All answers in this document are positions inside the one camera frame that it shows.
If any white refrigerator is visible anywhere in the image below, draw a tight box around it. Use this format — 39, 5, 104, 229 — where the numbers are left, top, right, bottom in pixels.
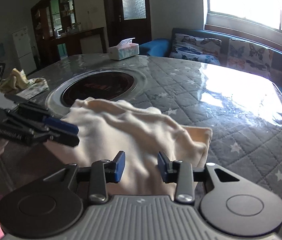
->
12, 27, 37, 75

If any cream knit garment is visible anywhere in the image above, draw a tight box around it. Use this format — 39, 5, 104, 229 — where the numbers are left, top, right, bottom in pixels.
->
44, 98, 212, 197

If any butterfly cushion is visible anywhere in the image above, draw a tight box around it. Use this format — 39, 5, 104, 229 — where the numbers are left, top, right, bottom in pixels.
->
169, 34, 222, 65
226, 38, 274, 79

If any dark wooden cabinet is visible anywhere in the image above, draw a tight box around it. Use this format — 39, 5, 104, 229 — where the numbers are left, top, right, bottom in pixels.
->
31, 0, 107, 69

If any round induction cooktop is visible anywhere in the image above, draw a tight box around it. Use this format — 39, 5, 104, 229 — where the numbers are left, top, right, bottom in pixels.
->
45, 68, 148, 115

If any yellow green cloth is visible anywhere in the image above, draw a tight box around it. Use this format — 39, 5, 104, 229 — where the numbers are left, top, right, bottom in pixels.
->
0, 68, 49, 100

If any dark wooden door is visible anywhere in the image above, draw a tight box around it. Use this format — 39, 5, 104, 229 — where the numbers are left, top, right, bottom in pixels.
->
104, 0, 152, 47

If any right butterfly cushion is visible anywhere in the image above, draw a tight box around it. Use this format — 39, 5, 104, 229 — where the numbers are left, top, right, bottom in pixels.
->
226, 38, 274, 79

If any blue corner sofa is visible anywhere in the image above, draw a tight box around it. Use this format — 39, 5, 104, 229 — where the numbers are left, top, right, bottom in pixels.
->
140, 28, 282, 92

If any tissue box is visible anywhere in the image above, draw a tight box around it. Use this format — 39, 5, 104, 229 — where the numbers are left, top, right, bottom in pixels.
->
108, 38, 139, 61

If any left butterfly cushion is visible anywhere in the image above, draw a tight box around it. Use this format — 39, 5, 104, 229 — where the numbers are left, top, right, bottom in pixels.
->
169, 34, 222, 65

